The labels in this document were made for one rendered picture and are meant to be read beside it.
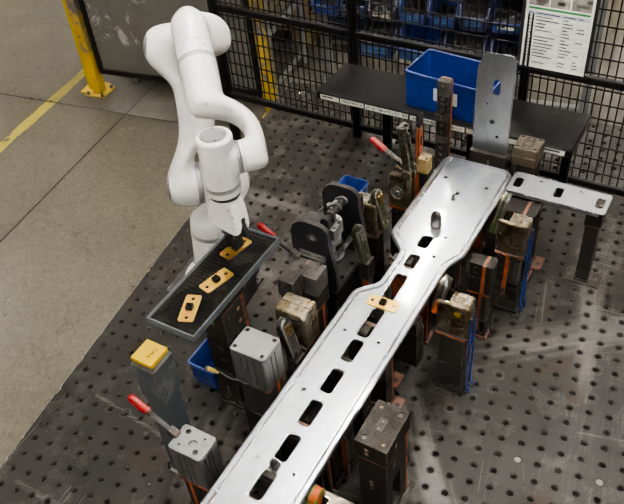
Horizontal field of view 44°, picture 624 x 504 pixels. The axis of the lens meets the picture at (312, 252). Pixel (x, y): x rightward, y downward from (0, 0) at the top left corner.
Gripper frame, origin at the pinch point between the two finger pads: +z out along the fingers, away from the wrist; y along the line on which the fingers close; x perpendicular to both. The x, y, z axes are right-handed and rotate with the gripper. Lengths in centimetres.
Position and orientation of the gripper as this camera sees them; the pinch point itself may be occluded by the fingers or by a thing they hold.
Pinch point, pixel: (234, 240)
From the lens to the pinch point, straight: 194.0
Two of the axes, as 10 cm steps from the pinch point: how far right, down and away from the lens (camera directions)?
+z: 0.8, 7.3, 6.8
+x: 6.5, -5.5, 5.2
